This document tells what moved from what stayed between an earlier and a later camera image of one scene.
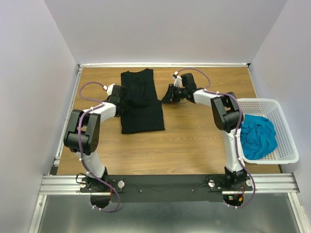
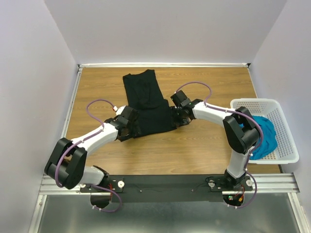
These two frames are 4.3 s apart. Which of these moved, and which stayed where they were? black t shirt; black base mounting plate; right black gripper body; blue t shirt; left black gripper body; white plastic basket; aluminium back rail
Moved: right black gripper body; black t shirt; left black gripper body
Stayed: black base mounting plate; aluminium back rail; white plastic basket; blue t shirt
